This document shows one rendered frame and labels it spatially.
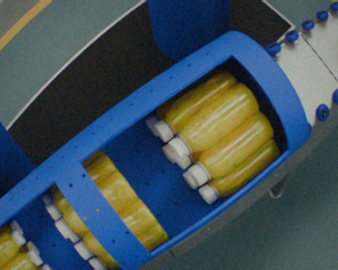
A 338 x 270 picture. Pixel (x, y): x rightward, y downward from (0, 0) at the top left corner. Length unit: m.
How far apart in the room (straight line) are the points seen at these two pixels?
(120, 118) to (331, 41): 0.68
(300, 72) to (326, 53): 0.12
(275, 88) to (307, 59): 0.39
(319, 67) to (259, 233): 0.97
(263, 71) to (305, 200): 1.27
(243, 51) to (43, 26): 1.62
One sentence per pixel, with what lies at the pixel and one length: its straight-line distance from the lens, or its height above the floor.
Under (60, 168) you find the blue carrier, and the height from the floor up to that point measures 1.21.
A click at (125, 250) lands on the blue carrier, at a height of 1.18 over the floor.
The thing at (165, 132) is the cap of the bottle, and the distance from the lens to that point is 1.30.
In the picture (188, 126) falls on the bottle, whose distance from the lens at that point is 1.25.
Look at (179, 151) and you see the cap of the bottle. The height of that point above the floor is 1.15.
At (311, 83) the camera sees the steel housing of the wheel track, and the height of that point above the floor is 0.93.
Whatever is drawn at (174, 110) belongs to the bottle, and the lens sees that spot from 1.30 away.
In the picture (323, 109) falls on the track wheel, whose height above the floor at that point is 0.98.
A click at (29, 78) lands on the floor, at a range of 2.64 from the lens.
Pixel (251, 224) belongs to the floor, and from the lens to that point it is 2.39.
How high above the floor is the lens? 2.35
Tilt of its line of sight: 72 degrees down
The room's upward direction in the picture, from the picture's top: 8 degrees counter-clockwise
